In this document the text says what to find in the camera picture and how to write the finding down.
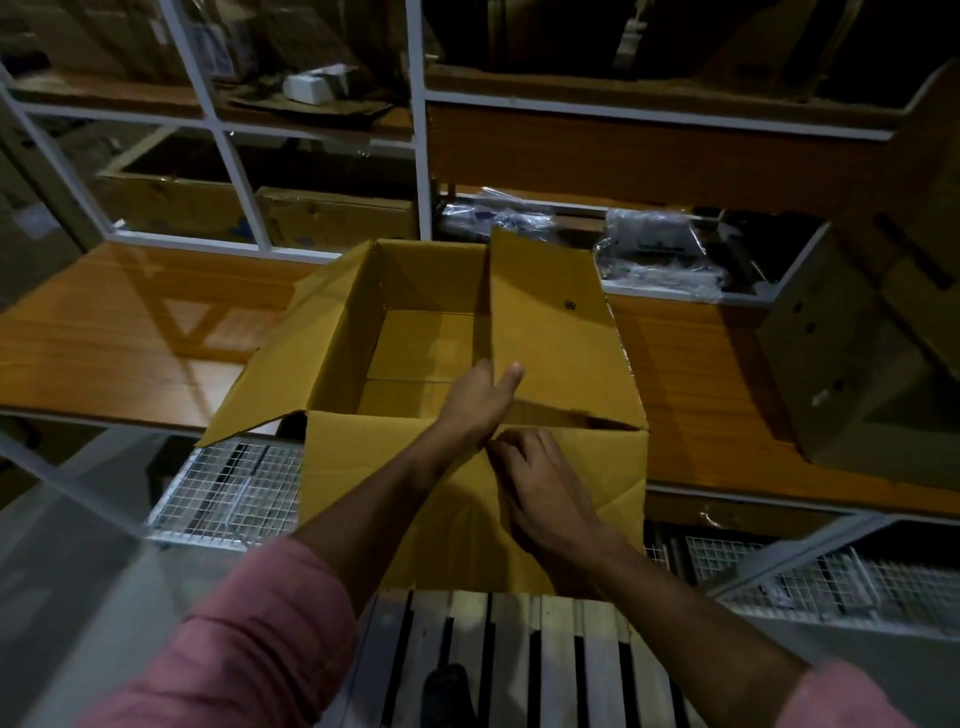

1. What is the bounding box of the wooden shelf board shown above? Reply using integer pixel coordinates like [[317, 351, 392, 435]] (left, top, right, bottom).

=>
[[0, 240, 960, 519]]

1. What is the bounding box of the white metal shelf frame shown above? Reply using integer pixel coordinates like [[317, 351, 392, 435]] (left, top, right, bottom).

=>
[[0, 0, 960, 601]]

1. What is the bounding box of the person's right hand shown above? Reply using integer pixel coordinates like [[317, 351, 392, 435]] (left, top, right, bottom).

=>
[[486, 428, 603, 557]]

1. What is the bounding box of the long white wire mesh basket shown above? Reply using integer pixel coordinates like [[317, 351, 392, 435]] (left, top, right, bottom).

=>
[[645, 523, 960, 640]]

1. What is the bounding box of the open shallow cardboard box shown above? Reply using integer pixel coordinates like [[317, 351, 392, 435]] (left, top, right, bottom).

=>
[[96, 126, 265, 243]]

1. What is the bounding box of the small white box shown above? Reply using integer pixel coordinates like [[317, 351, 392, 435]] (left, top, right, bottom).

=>
[[282, 64, 361, 105]]

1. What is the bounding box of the small clear plastic-wrapped packet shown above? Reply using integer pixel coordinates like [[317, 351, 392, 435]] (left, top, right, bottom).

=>
[[439, 196, 558, 243]]

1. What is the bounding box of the person's left hand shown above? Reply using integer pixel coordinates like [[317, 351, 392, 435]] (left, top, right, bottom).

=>
[[430, 359, 525, 453]]

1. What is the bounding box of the brown cardboard box with holes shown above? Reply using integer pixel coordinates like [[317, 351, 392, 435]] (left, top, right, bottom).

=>
[[756, 223, 960, 493]]

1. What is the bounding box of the person's left forearm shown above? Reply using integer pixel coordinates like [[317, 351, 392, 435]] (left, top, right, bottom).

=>
[[78, 438, 451, 728]]

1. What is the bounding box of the person's right forearm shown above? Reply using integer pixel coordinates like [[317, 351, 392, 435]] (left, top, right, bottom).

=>
[[547, 525, 920, 728]]

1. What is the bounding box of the closed brown cardboard box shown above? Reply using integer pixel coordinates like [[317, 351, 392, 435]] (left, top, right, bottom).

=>
[[255, 186, 421, 253]]

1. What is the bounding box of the black shoe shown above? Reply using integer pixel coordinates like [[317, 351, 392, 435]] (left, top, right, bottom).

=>
[[423, 663, 475, 728]]

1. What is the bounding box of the white wooden slat pallet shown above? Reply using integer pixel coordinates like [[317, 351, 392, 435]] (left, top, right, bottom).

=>
[[318, 588, 708, 728]]

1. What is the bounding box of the large clear plastic-wrapped packet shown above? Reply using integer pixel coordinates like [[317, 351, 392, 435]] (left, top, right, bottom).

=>
[[594, 208, 730, 303]]

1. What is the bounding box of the brown wooden shelf panel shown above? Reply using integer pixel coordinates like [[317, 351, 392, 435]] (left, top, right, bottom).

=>
[[426, 103, 905, 220]]

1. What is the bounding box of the yellow cardboard box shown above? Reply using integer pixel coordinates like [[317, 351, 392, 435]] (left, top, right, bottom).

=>
[[196, 227, 651, 598]]

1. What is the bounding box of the small white wire mesh basket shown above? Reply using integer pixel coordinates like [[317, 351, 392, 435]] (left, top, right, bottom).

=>
[[144, 438, 306, 554]]

